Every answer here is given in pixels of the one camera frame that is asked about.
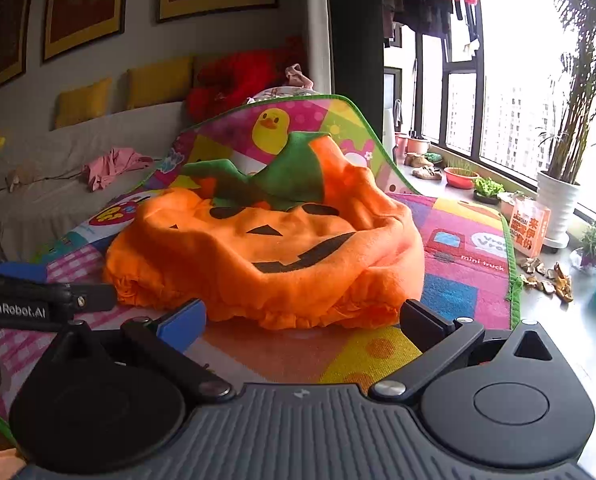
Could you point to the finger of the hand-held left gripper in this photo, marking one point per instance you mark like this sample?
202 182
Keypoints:
20 271
90 296

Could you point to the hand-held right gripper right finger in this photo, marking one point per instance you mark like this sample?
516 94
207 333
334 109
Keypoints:
423 317

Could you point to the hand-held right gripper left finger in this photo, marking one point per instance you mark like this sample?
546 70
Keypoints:
183 320

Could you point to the orange pumpkin costume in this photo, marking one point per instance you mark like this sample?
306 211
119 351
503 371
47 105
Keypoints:
258 230

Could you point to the dark hanging clothes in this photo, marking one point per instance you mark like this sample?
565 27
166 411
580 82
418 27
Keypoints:
423 5

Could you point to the colourful cartoon play mat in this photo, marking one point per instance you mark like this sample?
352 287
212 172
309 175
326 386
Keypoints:
458 290

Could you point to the grey covered sofa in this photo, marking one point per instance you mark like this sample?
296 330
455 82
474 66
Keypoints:
43 210

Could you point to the beige plush toy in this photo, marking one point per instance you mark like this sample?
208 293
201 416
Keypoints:
20 175

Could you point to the pile of dried peels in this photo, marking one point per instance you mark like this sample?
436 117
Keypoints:
548 277

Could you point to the pink cloth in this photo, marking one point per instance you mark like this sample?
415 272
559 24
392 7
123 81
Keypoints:
110 165

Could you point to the orange carton box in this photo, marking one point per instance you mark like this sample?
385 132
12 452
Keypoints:
530 227

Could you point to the black pot with green plant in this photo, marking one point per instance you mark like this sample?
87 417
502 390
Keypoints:
488 192

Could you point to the pink flower pot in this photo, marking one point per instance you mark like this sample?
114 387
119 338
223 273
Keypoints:
510 206

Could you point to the red bowl with grass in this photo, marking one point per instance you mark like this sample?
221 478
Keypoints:
460 177

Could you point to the beige shoe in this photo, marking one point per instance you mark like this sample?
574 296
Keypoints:
418 160
430 172

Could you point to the palm plant in white pot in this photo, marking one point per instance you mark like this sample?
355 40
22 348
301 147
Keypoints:
558 205

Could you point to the small plant in glass pot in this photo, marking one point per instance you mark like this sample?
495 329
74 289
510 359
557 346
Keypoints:
590 250

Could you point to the red plush toy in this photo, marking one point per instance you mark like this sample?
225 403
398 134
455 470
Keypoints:
243 80

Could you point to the pink doll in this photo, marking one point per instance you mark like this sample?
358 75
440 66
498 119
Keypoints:
295 77

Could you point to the black window frame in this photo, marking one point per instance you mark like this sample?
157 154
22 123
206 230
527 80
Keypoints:
478 85

